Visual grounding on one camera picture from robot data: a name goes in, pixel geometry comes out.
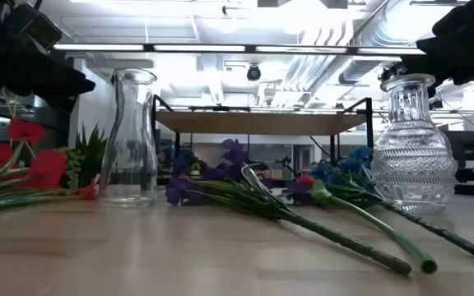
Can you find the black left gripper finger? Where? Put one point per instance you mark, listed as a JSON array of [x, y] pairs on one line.
[[35, 78]]

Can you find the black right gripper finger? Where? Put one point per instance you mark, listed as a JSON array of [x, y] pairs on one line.
[[463, 61]]

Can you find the red artificial flower bunch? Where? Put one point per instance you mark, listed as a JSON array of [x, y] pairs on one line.
[[47, 168]]

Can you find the smooth clear glass vase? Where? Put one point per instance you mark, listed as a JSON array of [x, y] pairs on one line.
[[128, 123]]

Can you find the cut crystal glass vase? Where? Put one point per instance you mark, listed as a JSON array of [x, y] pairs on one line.
[[414, 164]]

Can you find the blue artificial flower bunch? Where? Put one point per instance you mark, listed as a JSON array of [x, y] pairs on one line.
[[358, 154]]

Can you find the purple artificial flower bunch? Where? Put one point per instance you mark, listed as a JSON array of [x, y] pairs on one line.
[[344, 242]]

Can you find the black ceiling spotlight cluster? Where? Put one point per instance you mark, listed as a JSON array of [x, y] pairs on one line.
[[391, 70]]

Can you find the black background monitor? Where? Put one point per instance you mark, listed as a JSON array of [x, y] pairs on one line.
[[471, 148]]

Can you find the green artificial succulent plant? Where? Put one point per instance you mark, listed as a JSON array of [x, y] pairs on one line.
[[93, 156]]

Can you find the long overhead light bar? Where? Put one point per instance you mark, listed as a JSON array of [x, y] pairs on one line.
[[204, 48]]

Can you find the black ceiling track rail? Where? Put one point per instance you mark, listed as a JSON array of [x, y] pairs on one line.
[[434, 2]]

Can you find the silver ceiling air duct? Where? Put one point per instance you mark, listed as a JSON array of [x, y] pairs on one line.
[[385, 29]]

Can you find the black round overhead camera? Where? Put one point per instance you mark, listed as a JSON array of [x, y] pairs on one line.
[[254, 73]]

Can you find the wooden shelf with black frame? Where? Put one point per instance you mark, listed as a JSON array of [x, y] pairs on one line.
[[261, 123]]

